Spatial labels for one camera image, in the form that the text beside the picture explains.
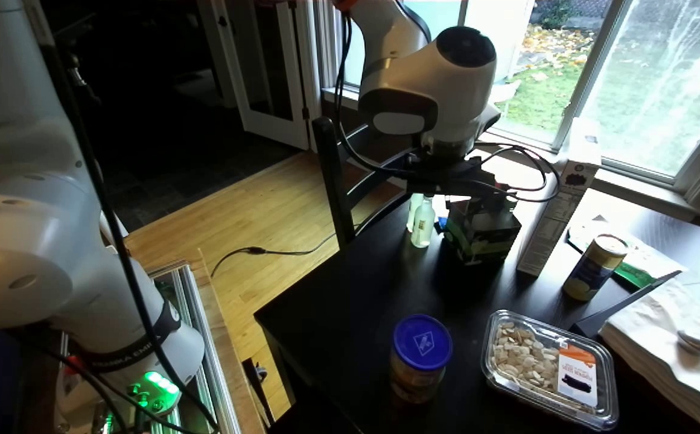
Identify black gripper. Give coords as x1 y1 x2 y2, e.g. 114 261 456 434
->
402 153 506 208

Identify small green-capped clear bottle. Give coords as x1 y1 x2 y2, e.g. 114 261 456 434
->
408 193 434 249

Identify dark green bottle box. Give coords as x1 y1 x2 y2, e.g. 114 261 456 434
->
446 199 521 264

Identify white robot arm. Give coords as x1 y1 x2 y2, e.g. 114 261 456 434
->
0 0 208 434

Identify clear plastic food container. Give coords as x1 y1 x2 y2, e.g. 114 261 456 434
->
482 308 621 432

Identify green flat object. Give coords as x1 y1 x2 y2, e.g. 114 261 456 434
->
614 262 655 288

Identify blue-lid yellow jar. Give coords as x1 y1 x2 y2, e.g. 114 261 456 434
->
392 313 454 404

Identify dark wooden chair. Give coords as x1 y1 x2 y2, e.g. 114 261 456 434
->
312 115 408 249

